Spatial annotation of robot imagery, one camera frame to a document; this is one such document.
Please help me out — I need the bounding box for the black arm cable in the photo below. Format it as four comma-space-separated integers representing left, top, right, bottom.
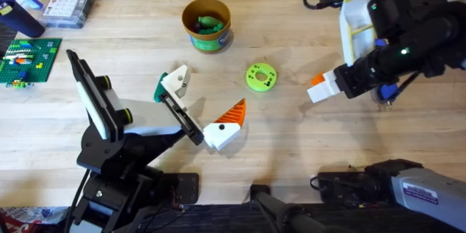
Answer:
63, 169, 92, 233

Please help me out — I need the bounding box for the left wrist upright plate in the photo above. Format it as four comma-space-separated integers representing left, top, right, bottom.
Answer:
66, 49, 121, 142

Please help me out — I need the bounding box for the black camera stand pole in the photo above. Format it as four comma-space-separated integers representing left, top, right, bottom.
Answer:
249, 184, 331, 233

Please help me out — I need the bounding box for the wrist upright plate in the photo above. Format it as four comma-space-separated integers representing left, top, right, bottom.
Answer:
336, 0, 385, 67
66, 49, 121, 142

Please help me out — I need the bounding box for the green board with toy blocks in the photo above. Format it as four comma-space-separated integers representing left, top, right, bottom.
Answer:
0, 37, 63, 90

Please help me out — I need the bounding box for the colourful printed bag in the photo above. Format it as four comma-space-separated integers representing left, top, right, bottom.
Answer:
0, 206, 69, 233

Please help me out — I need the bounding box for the brown tub with toys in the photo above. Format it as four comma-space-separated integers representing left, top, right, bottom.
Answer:
181, 0, 234, 54

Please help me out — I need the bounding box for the dark blue cylinder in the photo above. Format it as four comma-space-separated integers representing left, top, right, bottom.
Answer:
0, 0, 46, 39

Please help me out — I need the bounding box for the right wrist upright plate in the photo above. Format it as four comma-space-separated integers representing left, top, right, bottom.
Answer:
336, 0, 385, 67

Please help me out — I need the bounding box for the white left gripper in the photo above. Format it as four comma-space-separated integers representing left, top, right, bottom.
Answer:
76, 64, 247, 175

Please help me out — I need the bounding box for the clear plastic parts box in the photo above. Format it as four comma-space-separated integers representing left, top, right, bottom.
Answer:
39, 0, 98, 30

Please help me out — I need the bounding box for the green disc with holes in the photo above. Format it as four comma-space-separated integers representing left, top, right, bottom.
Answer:
245, 63, 278, 93

